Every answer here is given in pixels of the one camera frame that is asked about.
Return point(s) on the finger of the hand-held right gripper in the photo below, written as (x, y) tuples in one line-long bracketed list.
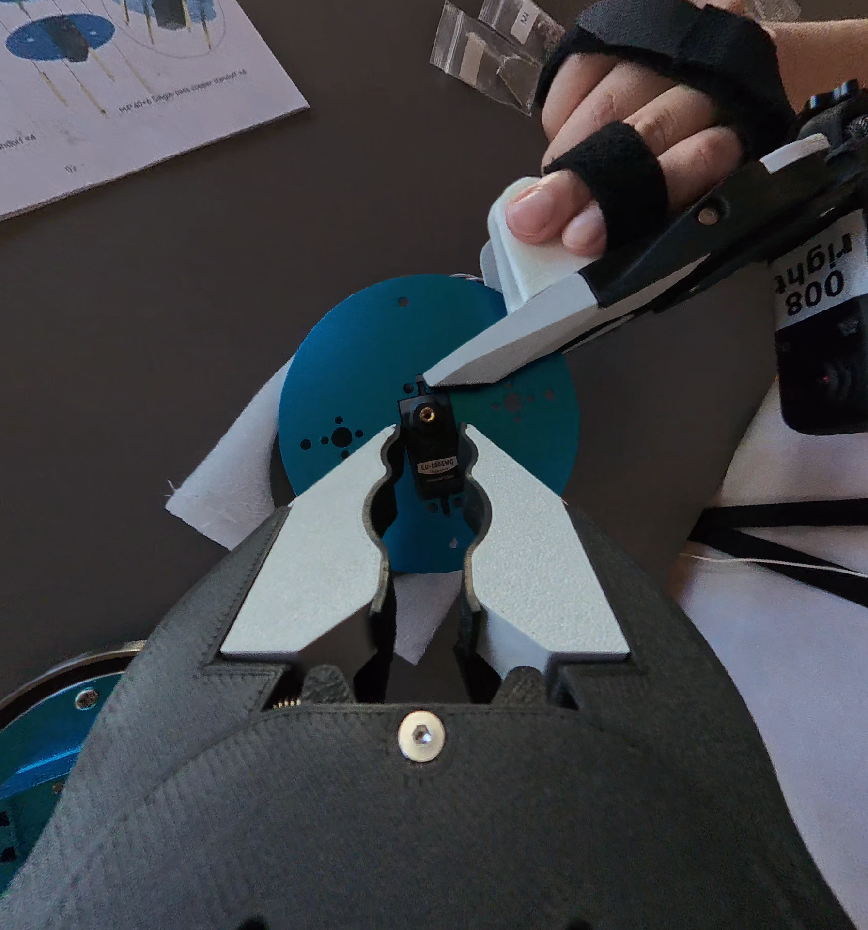
[(506, 349)]

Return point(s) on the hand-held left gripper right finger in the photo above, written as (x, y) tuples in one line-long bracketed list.
[(543, 567)]

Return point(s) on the round turntable base blue top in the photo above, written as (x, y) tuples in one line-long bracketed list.
[(20, 785)]

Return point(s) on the black servo motor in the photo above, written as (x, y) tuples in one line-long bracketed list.
[(434, 450)]

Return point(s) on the white instruction manual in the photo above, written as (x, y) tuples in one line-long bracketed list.
[(187, 94)]

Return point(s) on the person's right hand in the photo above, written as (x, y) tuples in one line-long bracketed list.
[(605, 91)]

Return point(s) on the person's white shirt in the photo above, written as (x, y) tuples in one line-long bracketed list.
[(768, 690)]

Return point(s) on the person's right forearm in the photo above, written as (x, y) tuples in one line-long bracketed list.
[(841, 51)]

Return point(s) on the clear plastic bag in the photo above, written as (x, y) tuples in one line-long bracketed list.
[(477, 62), (521, 18), (768, 7)]

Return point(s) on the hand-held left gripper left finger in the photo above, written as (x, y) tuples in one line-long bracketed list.
[(318, 567)]

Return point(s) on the blue round metal plate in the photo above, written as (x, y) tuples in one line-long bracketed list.
[(347, 363)]

